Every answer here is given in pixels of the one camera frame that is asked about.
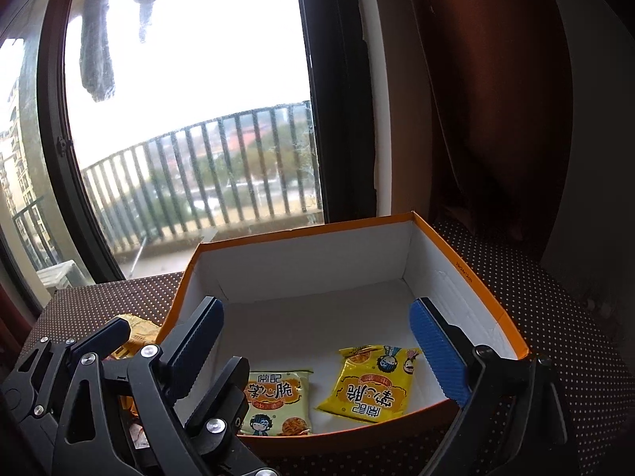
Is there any orange cardboard box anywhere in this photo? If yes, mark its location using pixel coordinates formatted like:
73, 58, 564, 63
155, 211, 531, 462

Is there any brown curtain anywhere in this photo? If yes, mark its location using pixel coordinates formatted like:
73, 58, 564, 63
387, 0, 571, 271

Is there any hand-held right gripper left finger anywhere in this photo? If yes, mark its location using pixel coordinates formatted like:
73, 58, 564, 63
52, 296, 279, 476

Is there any white slatted balcony object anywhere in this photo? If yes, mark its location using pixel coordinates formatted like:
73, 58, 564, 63
37, 259, 83, 291

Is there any yellow cartoon snack packet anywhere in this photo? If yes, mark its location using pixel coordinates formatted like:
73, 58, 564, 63
316, 344, 422, 423

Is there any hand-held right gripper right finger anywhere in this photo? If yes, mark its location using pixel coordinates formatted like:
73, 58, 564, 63
409, 296, 569, 476

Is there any beige apartment building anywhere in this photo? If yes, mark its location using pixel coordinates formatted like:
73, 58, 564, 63
0, 40, 31, 214

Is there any dark red curtain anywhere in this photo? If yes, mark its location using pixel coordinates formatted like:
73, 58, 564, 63
0, 253, 43, 363

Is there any large yellow snack bag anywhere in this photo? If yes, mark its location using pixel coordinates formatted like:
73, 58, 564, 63
110, 313, 162, 360

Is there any brown polka dot tablecloth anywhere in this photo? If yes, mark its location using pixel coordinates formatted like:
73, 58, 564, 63
17, 218, 635, 476

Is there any green yellow snack packet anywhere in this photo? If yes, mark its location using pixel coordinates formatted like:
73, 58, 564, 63
239, 369, 314, 437

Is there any black window frame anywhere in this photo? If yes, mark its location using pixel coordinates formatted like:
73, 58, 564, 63
0, 0, 390, 308

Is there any dark balcony railing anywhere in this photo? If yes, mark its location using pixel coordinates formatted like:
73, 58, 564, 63
10, 102, 324, 269

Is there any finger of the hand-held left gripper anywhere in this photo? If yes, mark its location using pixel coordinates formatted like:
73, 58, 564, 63
0, 317, 133, 457

